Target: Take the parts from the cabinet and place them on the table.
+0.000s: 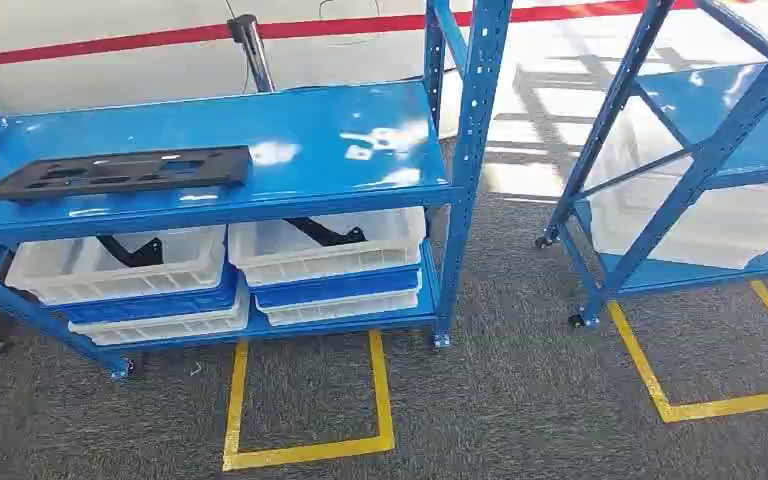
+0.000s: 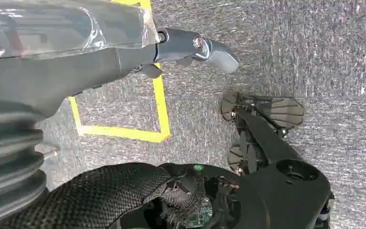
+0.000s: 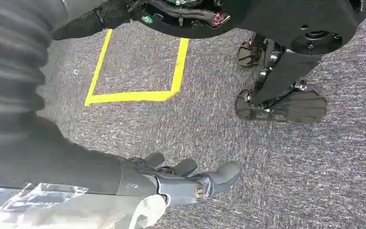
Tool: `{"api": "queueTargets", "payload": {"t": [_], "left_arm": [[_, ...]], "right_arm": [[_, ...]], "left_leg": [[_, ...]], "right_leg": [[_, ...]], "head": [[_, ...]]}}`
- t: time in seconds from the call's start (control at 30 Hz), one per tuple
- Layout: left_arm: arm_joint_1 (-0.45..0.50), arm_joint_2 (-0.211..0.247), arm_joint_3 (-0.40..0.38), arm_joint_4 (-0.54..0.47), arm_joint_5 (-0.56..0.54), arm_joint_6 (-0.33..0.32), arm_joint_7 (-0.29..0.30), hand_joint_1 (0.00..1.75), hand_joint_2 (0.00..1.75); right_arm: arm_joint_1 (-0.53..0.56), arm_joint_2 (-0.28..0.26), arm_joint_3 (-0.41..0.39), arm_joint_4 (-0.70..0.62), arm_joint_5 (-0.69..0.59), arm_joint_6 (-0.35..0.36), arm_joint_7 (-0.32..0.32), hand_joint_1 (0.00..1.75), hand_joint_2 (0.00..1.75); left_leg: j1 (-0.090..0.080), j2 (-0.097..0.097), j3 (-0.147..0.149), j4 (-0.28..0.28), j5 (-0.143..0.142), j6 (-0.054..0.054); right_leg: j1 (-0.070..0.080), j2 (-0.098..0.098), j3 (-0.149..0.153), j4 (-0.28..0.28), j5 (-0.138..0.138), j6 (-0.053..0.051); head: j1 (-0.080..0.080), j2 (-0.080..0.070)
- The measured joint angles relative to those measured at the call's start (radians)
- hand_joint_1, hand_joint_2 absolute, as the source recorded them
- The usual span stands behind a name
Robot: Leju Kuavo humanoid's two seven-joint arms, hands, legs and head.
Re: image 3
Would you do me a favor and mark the robot's grey right hand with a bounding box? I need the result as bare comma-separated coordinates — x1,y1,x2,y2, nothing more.
0,112,243,209

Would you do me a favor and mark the clear plastic wrap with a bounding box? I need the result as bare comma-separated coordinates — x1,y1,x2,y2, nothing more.
0,178,168,229

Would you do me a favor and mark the yellow floor tape square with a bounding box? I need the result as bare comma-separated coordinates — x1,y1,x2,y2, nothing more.
84,29,190,107

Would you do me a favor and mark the robot's black left foot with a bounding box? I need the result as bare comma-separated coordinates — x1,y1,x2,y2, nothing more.
237,38,267,69

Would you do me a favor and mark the robot's black foot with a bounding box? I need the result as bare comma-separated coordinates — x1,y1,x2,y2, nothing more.
237,38,267,69
234,88,328,125

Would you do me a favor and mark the robot's black right foot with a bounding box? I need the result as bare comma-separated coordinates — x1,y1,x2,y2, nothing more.
234,88,328,125

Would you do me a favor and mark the robot's black right leg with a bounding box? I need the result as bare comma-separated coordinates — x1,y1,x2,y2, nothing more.
252,31,323,106

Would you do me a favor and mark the robot's black pelvis body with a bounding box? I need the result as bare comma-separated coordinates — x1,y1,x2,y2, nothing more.
129,0,366,57

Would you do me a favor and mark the black mesh cable sleeve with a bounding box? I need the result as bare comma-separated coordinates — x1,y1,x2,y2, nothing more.
52,0,133,41

